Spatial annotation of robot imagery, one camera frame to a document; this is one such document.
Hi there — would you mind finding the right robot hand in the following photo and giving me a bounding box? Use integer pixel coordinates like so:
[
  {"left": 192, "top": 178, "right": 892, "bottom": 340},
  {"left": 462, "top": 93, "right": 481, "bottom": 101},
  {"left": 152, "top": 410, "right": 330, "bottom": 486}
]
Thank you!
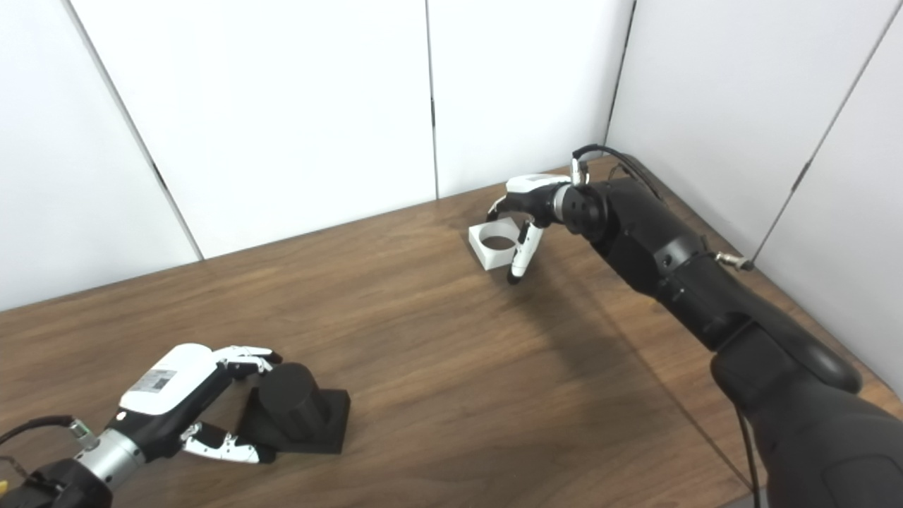
[{"left": 487, "top": 174, "right": 572, "bottom": 285}]

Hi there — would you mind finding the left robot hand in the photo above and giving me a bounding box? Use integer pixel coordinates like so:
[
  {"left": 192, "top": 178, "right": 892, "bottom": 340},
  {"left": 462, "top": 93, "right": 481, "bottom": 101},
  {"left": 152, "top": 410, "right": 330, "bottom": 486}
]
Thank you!
[{"left": 106, "top": 344, "right": 284, "bottom": 465}]

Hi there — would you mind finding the white square piece with hole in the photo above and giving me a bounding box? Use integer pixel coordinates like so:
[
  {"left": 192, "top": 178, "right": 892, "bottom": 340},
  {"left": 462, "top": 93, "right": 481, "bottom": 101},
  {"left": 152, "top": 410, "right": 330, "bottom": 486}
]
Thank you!
[{"left": 468, "top": 217, "right": 531, "bottom": 271}]

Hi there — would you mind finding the black peg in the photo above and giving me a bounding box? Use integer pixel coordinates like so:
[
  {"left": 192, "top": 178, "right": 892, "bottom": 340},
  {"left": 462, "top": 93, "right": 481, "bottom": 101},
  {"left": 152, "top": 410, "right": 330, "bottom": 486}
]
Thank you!
[{"left": 236, "top": 362, "right": 351, "bottom": 454}]

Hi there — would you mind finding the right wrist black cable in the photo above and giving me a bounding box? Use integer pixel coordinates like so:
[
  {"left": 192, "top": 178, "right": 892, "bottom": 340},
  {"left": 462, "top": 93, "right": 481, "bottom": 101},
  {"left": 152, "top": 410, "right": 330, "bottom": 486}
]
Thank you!
[{"left": 570, "top": 144, "right": 763, "bottom": 508}]

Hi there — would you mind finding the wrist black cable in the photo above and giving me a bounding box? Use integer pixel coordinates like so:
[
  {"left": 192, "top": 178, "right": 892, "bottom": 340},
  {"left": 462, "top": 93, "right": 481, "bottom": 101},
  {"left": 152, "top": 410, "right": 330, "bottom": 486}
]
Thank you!
[
  {"left": 0, "top": 415, "right": 77, "bottom": 452},
  {"left": 570, "top": 144, "right": 763, "bottom": 508}
]

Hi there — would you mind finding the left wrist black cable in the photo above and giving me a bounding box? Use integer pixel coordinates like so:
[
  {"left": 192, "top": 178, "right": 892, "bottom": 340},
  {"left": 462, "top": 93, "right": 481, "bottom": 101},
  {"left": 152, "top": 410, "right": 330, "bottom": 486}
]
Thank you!
[{"left": 0, "top": 415, "right": 77, "bottom": 452}]

